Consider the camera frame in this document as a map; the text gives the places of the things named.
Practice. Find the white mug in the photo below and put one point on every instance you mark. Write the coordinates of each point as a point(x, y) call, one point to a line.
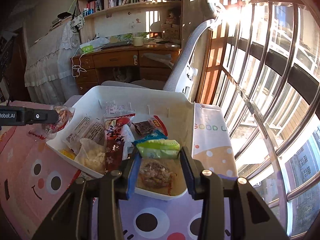
point(138, 41)

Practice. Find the clear meat snack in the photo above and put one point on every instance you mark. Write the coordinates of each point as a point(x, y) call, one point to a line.
point(156, 174)

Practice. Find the long white snack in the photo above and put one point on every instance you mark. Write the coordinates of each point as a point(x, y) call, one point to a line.
point(87, 128)

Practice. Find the bag of puffed rice cake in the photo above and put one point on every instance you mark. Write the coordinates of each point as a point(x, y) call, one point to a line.
point(91, 155)

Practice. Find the small white yellow packet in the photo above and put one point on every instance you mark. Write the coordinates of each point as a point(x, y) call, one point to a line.
point(114, 109)

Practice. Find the blue white candy packet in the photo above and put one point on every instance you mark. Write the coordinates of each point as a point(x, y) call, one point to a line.
point(155, 135)

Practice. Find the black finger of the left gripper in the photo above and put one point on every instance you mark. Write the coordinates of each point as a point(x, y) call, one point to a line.
point(41, 116)

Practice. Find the green tea snack packet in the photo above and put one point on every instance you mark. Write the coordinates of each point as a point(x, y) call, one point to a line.
point(159, 149)

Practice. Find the dark red star packet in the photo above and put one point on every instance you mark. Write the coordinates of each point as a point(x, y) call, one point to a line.
point(113, 155)

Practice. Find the white office chair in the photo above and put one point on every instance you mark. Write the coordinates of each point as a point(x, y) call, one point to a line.
point(181, 79)

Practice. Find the wooden desk with drawers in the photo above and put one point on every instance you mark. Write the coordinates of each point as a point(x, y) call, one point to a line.
point(125, 64)

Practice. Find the wooden bookshelf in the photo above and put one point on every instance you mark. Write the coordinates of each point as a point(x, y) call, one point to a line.
point(120, 17)

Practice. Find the yellow gold snack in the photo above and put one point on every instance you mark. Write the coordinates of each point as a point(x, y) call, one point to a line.
point(68, 153)

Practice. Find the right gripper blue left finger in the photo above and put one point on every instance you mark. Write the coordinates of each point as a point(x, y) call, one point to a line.
point(133, 174)

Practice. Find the clear bag brown pastry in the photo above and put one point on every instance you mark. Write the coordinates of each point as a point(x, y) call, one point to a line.
point(44, 132)

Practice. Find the red white snack packet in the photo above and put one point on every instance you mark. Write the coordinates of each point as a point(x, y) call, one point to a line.
point(118, 134)

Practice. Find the dark brownie clear packet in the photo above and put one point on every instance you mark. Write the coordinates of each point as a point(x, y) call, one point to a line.
point(153, 123)

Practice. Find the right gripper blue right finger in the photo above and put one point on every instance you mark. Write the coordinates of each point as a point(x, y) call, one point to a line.
point(189, 171)

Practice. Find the green tissue box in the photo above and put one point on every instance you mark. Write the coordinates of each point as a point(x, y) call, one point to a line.
point(86, 48)

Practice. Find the white lace covered furniture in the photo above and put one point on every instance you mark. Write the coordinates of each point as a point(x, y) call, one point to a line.
point(48, 75)

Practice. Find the metal window security bars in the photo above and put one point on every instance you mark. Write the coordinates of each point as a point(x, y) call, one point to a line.
point(262, 70)

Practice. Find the white plastic storage bin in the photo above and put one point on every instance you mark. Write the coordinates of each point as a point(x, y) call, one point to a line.
point(176, 112)

